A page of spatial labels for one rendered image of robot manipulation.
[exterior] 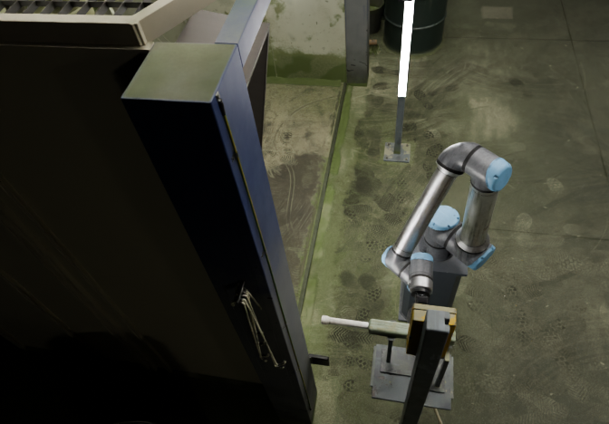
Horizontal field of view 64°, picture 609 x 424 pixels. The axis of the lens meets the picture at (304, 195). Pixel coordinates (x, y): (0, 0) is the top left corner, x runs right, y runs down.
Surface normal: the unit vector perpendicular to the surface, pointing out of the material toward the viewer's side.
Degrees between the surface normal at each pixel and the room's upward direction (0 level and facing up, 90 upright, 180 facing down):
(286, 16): 90
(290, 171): 0
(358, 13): 90
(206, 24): 12
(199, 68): 0
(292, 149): 0
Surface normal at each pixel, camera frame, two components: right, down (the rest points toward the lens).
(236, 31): -0.09, -0.62
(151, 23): 0.76, 0.46
